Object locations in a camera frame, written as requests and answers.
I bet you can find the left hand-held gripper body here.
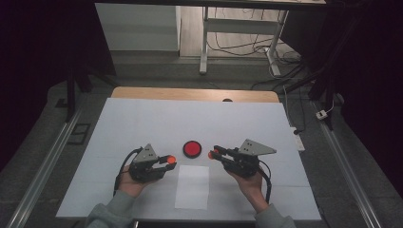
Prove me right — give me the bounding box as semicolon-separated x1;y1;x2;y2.
127;143;166;184

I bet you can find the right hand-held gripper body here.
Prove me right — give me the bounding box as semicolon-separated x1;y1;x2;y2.
225;138;278;179

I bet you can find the round black red ink pad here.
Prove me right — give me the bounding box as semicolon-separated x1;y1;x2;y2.
182;140;202;160

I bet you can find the white paper sheet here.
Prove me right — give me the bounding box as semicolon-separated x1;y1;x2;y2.
174;164;210;210

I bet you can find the person's left hand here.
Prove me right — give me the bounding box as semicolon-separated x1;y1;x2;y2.
118;170;158;199

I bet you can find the person's right hand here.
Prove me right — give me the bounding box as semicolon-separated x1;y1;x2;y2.
226;170;266;207

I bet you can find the white table cover sheet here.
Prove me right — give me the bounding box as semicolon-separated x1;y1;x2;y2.
56;97;322;221

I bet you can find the wooden table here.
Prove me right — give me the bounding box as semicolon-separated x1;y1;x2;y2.
110;86;280;104

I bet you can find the black stand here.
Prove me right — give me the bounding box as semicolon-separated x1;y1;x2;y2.
65;61;93;123
284;61;337;131

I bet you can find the white cabinet panel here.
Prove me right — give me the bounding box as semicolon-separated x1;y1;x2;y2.
94;3;182;52

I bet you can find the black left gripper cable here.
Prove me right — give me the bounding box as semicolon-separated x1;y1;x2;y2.
112;146;144;198

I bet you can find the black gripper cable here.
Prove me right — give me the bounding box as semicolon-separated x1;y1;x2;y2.
112;146;144;198
258;160;274;204

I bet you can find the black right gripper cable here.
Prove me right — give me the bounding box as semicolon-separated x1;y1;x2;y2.
258;160;274;204

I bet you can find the black rectangular floor frame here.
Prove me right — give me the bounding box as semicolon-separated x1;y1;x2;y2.
67;123;91;146

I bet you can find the metal floor rail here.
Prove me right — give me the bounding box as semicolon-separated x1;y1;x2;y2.
6;107;84;228
312;101;384;228

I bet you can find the tangle of black floor cables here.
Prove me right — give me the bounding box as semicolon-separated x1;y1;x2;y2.
207;8;305;91

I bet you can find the white metal desk frame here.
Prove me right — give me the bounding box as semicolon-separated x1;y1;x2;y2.
199;6;290;77

